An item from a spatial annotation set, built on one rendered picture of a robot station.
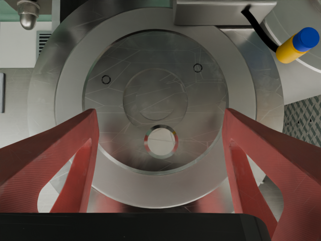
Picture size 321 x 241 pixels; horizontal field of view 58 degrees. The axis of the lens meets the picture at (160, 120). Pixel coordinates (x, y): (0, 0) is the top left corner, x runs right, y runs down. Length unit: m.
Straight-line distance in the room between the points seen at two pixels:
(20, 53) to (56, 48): 3.08
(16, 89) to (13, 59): 2.72
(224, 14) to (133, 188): 0.10
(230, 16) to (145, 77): 0.06
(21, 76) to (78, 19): 0.39
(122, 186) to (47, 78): 0.07
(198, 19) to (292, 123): 0.28
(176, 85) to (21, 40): 3.17
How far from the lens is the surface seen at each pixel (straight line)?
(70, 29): 0.18
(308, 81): 0.21
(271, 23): 0.19
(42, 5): 0.59
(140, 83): 0.15
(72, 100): 0.17
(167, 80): 0.15
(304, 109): 0.39
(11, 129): 0.56
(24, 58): 3.23
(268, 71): 0.18
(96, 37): 0.18
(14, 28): 3.37
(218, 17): 0.17
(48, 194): 0.54
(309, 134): 0.38
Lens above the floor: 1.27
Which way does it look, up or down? 4 degrees down
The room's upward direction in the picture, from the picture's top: 180 degrees clockwise
